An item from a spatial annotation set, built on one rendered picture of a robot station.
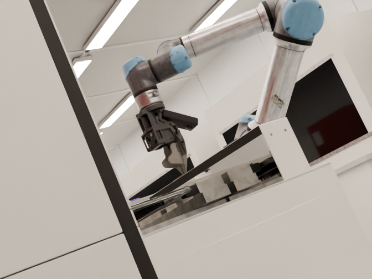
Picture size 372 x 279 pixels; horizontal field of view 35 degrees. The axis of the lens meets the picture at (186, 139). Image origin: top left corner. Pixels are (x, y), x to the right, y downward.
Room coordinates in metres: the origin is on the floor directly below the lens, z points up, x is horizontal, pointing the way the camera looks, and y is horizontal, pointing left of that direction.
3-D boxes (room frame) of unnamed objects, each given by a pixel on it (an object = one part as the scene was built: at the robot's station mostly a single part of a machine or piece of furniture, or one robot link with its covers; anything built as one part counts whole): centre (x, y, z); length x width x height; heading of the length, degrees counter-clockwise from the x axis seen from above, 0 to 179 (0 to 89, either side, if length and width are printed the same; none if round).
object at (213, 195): (1.56, 0.09, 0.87); 0.36 x 0.08 x 0.03; 37
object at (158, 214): (1.70, 0.19, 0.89); 0.08 x 0.03 x 0.03; 127
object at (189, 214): (1.33, 0.17, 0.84); 0.50 x 0.02 x 0.03; 127
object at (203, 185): (1.44, 0.00, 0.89); 0.08 x 0.03 x 0.03; 127
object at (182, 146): (1.64, 0.03, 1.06); 0.05 x 0.02 x 0.09; 37
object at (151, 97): (1.65, 0.05, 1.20); 0.08 x 0.08 x 0.05
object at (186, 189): (1.25, 0.18, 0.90); 0.37 x 0.01 x 0.01; 127
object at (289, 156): (1.56, -0.03, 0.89); 0.55 x 0.09 x 0.14; 37
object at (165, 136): (1.64, 0.06, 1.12); 0.09 x 0.08 x 0.12; 127
